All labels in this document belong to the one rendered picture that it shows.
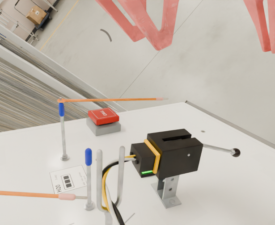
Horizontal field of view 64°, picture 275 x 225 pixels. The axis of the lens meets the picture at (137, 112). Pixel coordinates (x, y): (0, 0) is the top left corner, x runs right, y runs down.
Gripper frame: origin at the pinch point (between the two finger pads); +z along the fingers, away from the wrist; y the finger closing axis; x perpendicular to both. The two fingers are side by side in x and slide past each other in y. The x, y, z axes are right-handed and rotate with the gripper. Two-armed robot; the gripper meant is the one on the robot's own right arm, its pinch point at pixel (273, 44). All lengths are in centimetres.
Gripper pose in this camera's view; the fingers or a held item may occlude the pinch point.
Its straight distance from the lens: 32.0
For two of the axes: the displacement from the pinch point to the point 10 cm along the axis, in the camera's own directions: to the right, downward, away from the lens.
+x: 9.2, -2.6, 2.9
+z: 1.0, 8.8, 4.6
